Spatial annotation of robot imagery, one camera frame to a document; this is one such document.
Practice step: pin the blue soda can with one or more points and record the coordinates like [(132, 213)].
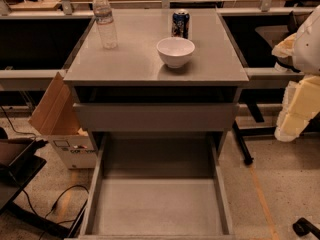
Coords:
[(180, 23)]

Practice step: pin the black caster bottom right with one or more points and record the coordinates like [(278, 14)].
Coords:
[(302, 227)]

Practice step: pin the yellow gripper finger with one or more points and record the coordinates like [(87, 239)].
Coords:
[(285, 48), (301, 103)]

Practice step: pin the clear plastic water bottle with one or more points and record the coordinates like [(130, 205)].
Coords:
[(105, 23)]

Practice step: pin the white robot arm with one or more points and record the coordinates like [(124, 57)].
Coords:
[(306, 52)]

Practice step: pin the open grey middle drawer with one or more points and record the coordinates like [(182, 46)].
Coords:
[(157, 188)]

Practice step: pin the open cardboard box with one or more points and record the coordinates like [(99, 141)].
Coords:
[(55, 119)]

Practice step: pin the black table stand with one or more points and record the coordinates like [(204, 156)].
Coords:
[(253, 132)]

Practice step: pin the white ceramic bowl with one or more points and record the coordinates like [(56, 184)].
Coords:
[(175, 52)]

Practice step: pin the closed grey top drawer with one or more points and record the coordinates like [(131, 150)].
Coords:
[(156, 117)]

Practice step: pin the black equipment on left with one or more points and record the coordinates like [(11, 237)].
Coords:
[(18, 166)]

